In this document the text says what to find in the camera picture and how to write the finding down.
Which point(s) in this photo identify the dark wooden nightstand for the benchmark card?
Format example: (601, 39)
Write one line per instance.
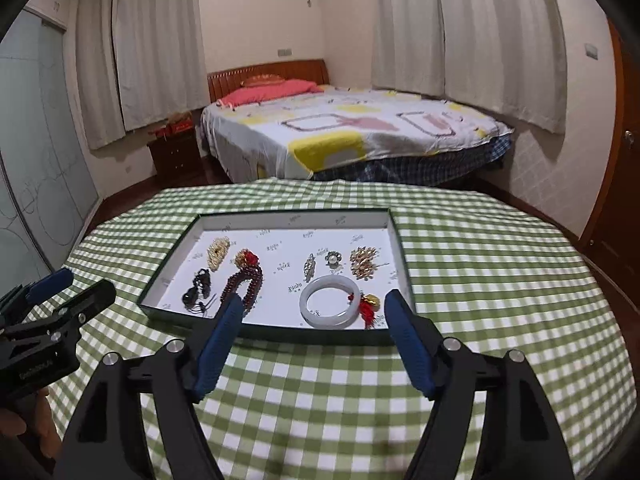
(177, 159)

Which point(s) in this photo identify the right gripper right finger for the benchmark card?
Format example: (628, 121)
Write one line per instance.
(521, 437)

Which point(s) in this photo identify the white jade bangle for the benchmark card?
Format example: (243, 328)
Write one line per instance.
(330, 302)

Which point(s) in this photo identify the red tassel gold charm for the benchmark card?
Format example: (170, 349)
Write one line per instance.
(368, 309)

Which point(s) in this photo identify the green shallow tray box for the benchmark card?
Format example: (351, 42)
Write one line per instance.
(186, 288)

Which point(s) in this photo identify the green white checkered tablecloth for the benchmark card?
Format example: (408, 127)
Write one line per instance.
(482, 271)

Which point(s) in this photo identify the window curtain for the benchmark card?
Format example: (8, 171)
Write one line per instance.
(506, 56)
(138, 62)

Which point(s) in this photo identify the wooden door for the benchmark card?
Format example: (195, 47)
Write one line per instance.
(611, 237)

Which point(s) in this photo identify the left window curtain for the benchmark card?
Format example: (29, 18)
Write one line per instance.
(138, 62)

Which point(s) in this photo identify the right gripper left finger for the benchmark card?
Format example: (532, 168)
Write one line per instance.
(106, 438)

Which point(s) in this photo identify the red pink pillow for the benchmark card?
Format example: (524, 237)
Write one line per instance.
(268, 92)

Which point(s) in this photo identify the red gold knot charm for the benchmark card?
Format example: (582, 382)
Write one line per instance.
(245, 258)

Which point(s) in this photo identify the small silver pearl brooch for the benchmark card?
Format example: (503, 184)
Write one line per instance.
(333, 260)

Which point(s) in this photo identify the rose gold chain brooch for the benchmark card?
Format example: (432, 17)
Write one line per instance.
(309, 268)

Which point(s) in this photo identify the frosted glass wardrobe door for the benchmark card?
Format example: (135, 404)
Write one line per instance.
(47, 191)

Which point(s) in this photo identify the red boxes on nightstand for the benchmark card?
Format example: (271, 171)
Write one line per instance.
(176, 124)

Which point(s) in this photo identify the person left hand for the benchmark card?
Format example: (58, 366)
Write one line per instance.
(12, 425)

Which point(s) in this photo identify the right window curtain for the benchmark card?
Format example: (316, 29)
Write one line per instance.
(506, 56)

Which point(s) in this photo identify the bed with patterned sheet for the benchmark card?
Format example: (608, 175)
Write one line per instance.
(298, 137)

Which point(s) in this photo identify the orange embroidered cushion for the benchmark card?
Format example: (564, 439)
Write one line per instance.
(262, 80)

